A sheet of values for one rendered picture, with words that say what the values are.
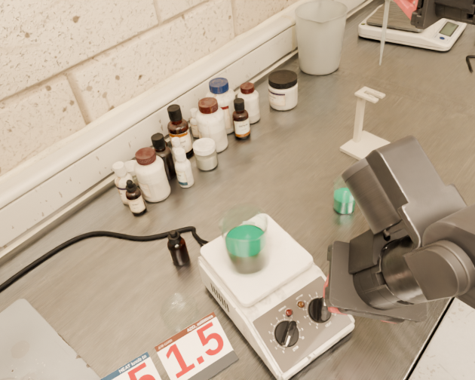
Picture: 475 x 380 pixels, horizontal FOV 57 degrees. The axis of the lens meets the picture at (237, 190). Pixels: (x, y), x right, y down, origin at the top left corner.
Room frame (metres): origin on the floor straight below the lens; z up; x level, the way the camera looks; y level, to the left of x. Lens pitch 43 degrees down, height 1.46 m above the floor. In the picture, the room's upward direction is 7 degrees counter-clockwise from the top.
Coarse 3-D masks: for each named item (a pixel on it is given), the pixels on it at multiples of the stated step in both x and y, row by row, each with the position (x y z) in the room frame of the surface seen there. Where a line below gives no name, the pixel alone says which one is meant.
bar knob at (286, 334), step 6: (282, 324) 0.29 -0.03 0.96; (288, 324) 0.28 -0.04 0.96; (294, 324) 0.28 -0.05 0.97; (276, 330) 0.28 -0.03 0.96; (282, 330) 0.28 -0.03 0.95; (288, 330) 0.27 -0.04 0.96; (294, 330) 0.27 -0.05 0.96; (276, 336) 0.27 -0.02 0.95; (282, 336) 0.27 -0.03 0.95; (288, 336) 0.27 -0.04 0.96; (294, 336) 0.27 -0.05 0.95; (282, 342) 0.26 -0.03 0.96; (288, 342) 0.26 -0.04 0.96; (294, 342) 0.27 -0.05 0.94
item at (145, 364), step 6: (144, 360) 0.27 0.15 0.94; (138, 366) 0.27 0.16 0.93; (144, 366) 0.27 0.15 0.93; (150, 366) 0.27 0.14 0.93; (126, 372) 0.26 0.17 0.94; (132, 372) 0.26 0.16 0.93; (138, 372) 0.26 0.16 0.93; (144, 372) 0.26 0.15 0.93; (150, 372) 0.26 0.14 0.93; (114, 378) 0.26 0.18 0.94; (120, 378) 0.26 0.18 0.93; (126, 378) 0.26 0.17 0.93; (132, 378) 0.26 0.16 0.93; (138, 378) 0.26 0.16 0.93; (144, 378) 0.26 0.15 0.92; (150, 378) 0.26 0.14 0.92; (156, 378) 0.26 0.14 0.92
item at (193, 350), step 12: (204, 324) 0.31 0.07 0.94; (216, 324) 0.32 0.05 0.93; (192, 336) 0.30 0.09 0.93; (204, 336) 0.30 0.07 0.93; (216, 336) 0.30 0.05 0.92; (168, 348) 0.29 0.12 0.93; (180, 348) 0.29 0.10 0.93; (192, 348) 0.29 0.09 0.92; (204, 348) 0.29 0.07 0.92; (216, 348) 0.29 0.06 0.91; (168, 360) 0.28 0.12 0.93; (180, 360) 0.28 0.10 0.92; (192, 360) 0.28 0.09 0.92; (204, 360) 0.28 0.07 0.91; (180, 372) 0.26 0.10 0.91
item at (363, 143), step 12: (360, 96) 0.69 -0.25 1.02; (372, 96) 0.68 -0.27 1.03; (384, 96) 0.68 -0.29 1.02; (360, 108) 0.70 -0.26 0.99; (360, 120) 0.70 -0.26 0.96; (360, 132) 0.70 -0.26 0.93; (348, 144) 0.70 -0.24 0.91; (360, 144) 0.69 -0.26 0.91; (372, 144) 0.69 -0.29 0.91; (384, 144) 0.68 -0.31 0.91; (360, 156) 0.65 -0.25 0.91
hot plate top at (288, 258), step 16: (272, 224) 0.43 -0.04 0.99; (272, 240) 0.40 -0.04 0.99; (288, 240) 0.40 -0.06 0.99; (208, 256) 0.39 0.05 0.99; (224, 256) 0.38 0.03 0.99; (272, 256) 0.37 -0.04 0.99; (288, 256) 0.37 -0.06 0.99; (304, 256) 0.37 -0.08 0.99; (224, 272) 0.36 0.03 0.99; (272, 272) 0.35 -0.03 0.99; (288, 272) 0.34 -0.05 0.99; (240, 288) 0.33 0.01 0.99; (256, 288) 0.33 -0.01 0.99; (272, 288) 0.32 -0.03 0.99
